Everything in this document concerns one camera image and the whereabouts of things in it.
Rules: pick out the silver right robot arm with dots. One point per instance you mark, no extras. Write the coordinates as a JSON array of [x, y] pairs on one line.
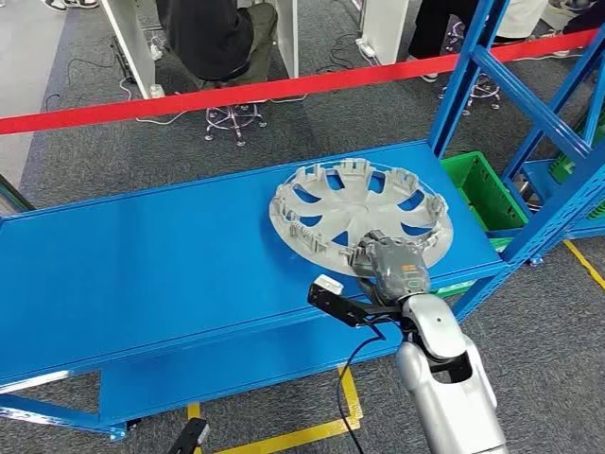
[[449, 401]]

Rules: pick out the chrome swivel stool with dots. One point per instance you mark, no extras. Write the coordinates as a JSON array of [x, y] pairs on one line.
[[484, 88], [233, 118]]

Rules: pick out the grey plastic wheel hubcap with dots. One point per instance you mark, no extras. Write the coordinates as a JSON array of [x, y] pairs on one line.
[[363, 207]]

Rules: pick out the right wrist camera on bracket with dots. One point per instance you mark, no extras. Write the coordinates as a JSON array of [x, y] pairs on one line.
[[330, 301]]

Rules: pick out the white desk leg panel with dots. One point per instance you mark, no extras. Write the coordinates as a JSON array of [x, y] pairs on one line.
[[385, 28], [288, 37], [132, 44]]

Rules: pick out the white power strip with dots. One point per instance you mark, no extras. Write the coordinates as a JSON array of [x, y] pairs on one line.
[[156, 50], [366, 49]]

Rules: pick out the red barrier belt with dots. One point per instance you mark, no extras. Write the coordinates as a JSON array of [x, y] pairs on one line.
[[188, 100]]

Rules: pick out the green plastic crate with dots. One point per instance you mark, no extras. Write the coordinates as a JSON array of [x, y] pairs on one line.
[[562, 166], [482, 194]]

